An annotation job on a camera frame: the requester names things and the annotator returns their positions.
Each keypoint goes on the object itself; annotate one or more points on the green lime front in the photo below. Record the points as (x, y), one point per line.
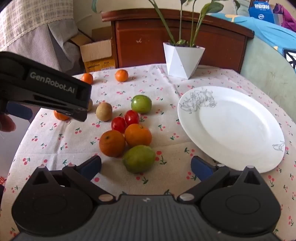
(139, 159)

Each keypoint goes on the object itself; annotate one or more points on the large orange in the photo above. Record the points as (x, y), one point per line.
(112, 143)
(136, 134)

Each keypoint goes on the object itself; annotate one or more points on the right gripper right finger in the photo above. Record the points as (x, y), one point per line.
(211, 177)

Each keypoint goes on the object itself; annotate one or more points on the brown wooden cabinet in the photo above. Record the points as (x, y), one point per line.
(138, 36)

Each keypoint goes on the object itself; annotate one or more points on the cherry print tablecloth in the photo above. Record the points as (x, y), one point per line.
(55, 144)

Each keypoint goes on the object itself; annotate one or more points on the green lime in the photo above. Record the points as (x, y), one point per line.
(141, 104)
(139, 159)

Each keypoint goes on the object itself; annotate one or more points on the green sofa armrest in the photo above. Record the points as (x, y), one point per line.
(268, 70)

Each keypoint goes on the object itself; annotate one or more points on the blue carton box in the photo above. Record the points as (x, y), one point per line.
(261, 10)

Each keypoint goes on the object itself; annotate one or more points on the cardboard box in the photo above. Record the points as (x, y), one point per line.
(96, 51)

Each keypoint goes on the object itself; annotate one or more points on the small orange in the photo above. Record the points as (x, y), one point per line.
(121, 75)
(87, 78)

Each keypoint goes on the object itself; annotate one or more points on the red cherry tomato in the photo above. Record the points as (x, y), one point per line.
(118, 124)
(131, 117)

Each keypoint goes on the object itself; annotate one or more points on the blue printed blanket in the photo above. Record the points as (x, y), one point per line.
(279, 38)

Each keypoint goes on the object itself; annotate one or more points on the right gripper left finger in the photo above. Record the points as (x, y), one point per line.
(79, 177)

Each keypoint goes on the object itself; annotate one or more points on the checkered curtain fabric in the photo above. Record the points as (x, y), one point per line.
(41, 31)

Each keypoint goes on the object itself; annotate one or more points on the person's left hand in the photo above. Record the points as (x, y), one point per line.
(7, 124)

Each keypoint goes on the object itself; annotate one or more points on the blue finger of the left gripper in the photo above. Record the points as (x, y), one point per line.
(19, 110)

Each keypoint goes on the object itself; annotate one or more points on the brown kiwi fruit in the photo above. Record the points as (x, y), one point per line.
(104, 111)

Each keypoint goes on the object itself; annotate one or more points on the green lime back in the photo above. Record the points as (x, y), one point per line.
(141, 104)

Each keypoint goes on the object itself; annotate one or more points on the white geometric plant pot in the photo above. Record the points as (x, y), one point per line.
(182, 62)

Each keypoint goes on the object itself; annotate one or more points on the white round plate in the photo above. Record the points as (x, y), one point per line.
(232, 128)

